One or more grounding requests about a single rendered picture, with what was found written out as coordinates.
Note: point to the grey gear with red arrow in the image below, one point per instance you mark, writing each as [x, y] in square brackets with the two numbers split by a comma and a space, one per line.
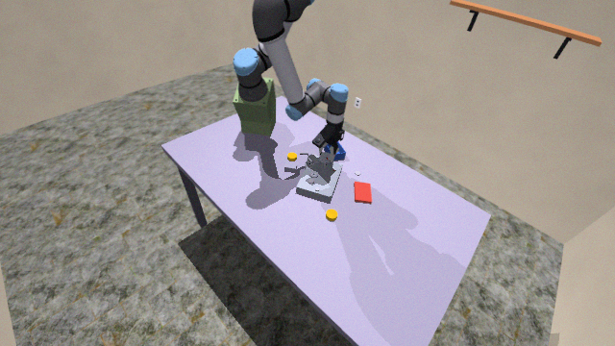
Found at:
[325, 157]

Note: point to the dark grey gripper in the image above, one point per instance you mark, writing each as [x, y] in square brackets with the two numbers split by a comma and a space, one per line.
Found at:
[333, 139]

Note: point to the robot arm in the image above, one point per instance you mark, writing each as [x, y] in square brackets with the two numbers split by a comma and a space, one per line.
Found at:
[269, 23]

